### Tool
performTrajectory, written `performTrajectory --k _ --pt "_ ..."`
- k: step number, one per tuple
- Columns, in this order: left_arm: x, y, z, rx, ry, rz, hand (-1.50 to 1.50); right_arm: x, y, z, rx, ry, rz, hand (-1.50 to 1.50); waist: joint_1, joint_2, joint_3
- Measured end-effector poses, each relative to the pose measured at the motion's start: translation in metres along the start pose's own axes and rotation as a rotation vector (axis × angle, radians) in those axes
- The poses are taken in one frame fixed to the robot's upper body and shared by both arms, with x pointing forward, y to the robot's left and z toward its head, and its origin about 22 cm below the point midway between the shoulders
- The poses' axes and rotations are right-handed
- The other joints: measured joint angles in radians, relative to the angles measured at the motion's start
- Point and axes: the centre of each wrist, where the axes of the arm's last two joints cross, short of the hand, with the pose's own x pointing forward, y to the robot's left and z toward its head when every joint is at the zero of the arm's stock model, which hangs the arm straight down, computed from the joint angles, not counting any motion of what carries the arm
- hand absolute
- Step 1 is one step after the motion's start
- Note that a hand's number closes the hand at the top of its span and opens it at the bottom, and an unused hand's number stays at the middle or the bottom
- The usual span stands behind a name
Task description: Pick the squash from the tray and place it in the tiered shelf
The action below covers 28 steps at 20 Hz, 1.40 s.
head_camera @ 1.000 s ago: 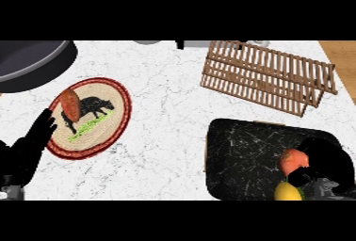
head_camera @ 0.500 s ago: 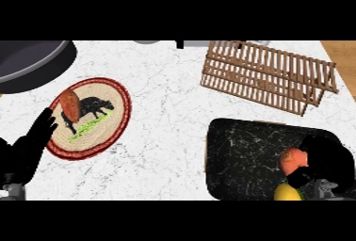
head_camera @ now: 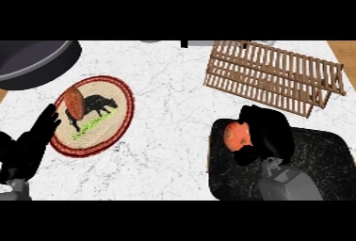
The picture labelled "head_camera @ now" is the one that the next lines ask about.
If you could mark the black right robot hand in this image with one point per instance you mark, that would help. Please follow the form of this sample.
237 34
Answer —
271 136

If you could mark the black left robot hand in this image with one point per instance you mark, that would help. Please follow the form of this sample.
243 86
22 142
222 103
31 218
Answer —
28 145

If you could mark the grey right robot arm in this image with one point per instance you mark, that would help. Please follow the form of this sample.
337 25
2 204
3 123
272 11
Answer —
287 183

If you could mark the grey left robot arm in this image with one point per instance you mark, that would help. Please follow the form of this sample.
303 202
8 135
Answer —
12 189

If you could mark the black speckled tray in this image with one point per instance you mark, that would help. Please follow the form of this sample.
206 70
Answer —
324 163

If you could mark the brown wooden tiered shelf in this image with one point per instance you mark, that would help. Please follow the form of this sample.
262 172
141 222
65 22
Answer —
278 75

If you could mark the round woven bear placemat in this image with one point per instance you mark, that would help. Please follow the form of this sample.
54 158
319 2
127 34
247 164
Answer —
92 116

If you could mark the brown sweet potato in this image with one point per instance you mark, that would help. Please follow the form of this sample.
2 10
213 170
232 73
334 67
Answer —
74 103

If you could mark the dark grey pot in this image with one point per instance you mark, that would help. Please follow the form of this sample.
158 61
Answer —
33 62

